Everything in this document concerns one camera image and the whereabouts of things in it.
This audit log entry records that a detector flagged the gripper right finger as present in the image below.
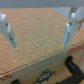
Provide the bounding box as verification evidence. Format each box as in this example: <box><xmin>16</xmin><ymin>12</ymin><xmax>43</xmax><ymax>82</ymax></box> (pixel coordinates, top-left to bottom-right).
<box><xmin>61</xmin><ymin>12</ymin><xmax>84</xmax><ymax>50</ymax></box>

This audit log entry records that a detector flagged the black drawer handle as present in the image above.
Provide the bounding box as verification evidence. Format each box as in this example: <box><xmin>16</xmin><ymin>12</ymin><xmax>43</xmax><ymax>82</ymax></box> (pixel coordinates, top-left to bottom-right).
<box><xmin>63</xmin><ymin>55</ymin><xmax>84</xmax><ymax>84</ymax></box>

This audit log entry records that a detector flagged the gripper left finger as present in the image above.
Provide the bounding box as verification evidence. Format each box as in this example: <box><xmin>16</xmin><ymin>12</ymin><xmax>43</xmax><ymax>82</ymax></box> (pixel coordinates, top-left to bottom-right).
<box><xmin>0</xmin><ymin>12</ymin><xmax>18</xmax><ymax>50</ymax></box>

